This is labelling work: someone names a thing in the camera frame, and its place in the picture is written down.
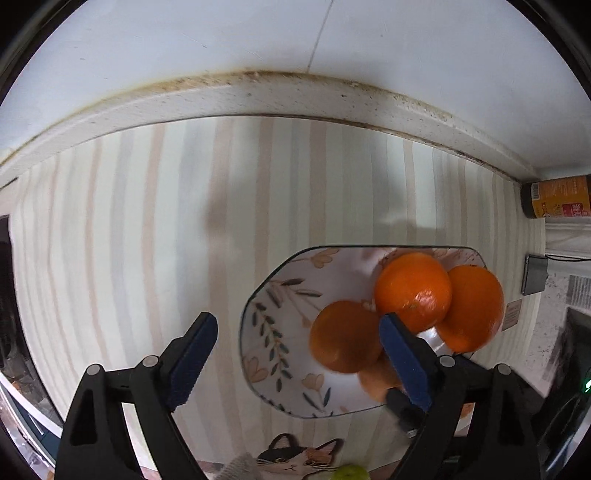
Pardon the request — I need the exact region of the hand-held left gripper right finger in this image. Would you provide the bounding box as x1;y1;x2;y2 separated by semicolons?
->
379;312;541;480

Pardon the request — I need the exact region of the black smartphone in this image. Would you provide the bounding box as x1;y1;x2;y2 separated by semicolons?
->
522;254;549;296

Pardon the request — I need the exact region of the large orange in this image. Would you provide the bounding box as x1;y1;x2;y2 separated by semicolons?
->
374;252;453;334

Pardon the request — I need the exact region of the striped table mat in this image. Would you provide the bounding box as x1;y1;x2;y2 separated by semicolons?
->
9;115;548;480

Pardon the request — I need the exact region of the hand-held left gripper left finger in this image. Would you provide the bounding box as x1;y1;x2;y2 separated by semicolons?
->
55;312;219;480

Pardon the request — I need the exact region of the soy sauce bottle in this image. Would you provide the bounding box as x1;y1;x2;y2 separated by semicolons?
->
520;175;591;220

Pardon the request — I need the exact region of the green apple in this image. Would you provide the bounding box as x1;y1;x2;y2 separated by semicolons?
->
333;464;370;480

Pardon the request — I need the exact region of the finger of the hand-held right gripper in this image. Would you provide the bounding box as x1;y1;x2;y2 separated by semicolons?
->
385;389;422;438

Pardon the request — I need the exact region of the floral oval plate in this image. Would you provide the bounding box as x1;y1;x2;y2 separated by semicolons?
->
239;246;488;418

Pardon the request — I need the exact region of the brown mat label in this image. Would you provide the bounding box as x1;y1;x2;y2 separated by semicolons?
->
502;299;523;330

